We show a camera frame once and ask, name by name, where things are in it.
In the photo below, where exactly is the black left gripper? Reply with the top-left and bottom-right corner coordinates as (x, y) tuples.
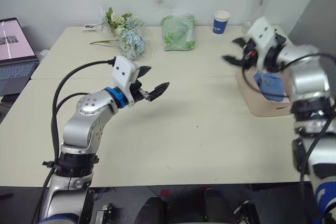
(130, 65), (171, 103)

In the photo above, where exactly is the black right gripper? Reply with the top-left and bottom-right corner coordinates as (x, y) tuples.
(222, 37), (260, 70)

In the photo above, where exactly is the blue ankle sock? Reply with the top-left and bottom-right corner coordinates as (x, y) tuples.
(253, 70), (286, 103)

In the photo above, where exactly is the beige plastic container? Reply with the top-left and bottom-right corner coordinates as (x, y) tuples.
(235, 26), (297, 118)

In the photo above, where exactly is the blue and white paper cup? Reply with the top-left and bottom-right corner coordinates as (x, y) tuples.
(212, 10), (231, 35)

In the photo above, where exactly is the wrapped artificial flower bouquet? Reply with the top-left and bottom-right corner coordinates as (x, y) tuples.
(89, 7), (155, 61)

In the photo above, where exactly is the green plastic bag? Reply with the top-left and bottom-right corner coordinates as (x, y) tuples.
(160, 14), (196, 51)

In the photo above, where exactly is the dark rounded shape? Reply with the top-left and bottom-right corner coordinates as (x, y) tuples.
(135, 196), (169, 224)

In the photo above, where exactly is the grey open laptop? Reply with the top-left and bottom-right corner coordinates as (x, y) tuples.
(0, 18), (40, 97)

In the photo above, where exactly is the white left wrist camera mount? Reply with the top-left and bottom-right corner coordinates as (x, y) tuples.
(111, 56), (139, 104)

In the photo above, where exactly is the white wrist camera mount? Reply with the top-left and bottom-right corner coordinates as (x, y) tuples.
(111, 56), (139, 104)
(245, 16), (278, 70)

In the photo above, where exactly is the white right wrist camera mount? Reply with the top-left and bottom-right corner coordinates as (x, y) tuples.
(245, 16), (278, 70)

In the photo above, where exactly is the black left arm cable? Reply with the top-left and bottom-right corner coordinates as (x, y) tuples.
(39, 57), (118, 209)

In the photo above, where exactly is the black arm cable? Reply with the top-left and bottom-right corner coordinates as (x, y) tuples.
(241, 52), (336, 222)
(39, 57), (118, 209)

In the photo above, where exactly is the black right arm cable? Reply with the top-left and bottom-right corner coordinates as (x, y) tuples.
(241, 52), (336, 222)

